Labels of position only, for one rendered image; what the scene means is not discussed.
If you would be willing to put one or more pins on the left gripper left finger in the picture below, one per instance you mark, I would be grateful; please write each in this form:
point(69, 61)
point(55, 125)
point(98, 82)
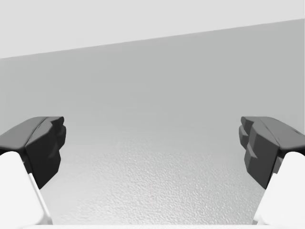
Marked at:
point(40, 148)

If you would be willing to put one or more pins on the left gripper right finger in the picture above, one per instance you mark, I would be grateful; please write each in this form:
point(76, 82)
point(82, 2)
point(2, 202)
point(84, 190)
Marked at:
point(262, 148)

